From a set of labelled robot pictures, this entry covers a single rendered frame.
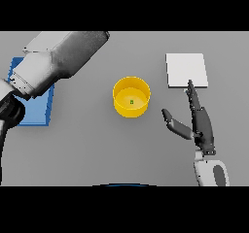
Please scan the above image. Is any yellow bowl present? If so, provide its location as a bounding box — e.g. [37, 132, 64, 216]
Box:
[112, 76, 152, 118]

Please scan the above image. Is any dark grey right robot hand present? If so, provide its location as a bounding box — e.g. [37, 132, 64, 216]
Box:
[160, 79, 217, 156]

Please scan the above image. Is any blue tray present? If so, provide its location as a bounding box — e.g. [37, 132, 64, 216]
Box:
[7, 56, 55, 127]

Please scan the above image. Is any pale square measuring scale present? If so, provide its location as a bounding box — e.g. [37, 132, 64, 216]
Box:
[165, 52, 209, 89]

